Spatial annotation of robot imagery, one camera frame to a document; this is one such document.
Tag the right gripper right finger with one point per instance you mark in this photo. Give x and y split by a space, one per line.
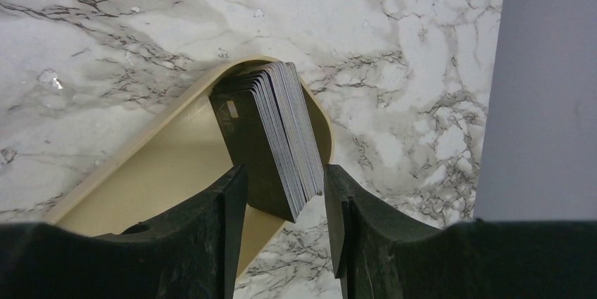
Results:
379 252

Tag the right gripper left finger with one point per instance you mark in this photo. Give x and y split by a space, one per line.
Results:
189 251

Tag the stack of credit cards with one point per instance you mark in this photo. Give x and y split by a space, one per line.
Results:
263 116

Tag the beige oval tray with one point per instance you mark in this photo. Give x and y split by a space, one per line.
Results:
178 154

